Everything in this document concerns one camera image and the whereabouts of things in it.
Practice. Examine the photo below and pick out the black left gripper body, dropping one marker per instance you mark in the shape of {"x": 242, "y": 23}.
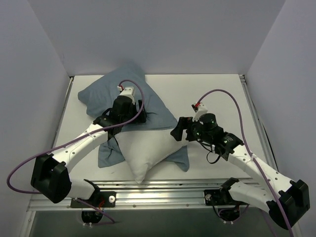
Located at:
{"x": 140, "y": 111}

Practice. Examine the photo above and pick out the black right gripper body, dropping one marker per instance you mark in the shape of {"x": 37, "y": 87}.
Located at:
{"x": 186, "y": 128}

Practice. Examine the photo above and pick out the white pillow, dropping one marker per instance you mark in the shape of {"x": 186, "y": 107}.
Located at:
{"x": 142, "y": 150}

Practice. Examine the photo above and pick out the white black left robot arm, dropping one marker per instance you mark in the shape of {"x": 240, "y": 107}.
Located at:
{"x": 51, "y": 173}

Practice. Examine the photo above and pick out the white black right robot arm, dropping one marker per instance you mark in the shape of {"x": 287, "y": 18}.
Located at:
{"x": 285, "y": 200}

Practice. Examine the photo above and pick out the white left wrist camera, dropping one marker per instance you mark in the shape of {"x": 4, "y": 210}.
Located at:
{"x": 127, "y": 92}

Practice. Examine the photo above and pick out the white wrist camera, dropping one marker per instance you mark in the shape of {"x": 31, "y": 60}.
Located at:
{"x": 200, "y": 109}
{"x": 127, "y": 92}

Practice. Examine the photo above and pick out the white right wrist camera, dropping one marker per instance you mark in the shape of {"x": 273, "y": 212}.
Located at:
{"x": 200, "y": 109}

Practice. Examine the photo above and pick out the aluminium front frame rail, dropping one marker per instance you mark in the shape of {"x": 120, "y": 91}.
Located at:
{"x": 156, "y": 194}

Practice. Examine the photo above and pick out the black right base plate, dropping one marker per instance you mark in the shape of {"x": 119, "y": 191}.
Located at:
{"x": 216, "y": 197}

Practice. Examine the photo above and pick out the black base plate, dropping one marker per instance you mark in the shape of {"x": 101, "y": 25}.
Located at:
{"x": 216, "y": 197}
{"x": 102, "y": 199}

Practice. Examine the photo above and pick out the aluminium table edge rail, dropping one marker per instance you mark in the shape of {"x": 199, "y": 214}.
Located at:
{"x": 64, "y": 106}

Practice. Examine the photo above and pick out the aluminium right side rail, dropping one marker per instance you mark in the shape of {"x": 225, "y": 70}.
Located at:
{"x": 263, "y": 138}

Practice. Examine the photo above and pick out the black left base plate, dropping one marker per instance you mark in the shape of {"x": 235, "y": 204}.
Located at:
{"x": 102, "y": 199}

